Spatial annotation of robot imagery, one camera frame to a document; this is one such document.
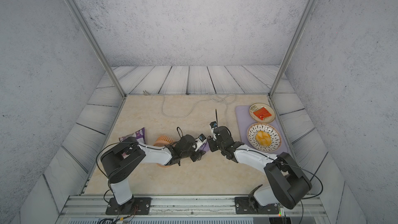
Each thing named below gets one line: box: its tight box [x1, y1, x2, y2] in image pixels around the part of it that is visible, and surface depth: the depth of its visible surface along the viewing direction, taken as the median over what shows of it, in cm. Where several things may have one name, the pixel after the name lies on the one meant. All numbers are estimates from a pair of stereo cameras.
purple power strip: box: [194, 137, 211, 152], surface depth 84 cm
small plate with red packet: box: [248, 102, 276, 124], surface depth 109 cm
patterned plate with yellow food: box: [246, 122, 282, 153], surface depth 97 cm
